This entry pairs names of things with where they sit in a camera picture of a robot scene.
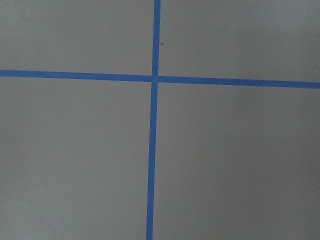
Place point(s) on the brown paper table mat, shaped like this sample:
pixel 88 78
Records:
pixel 159 119

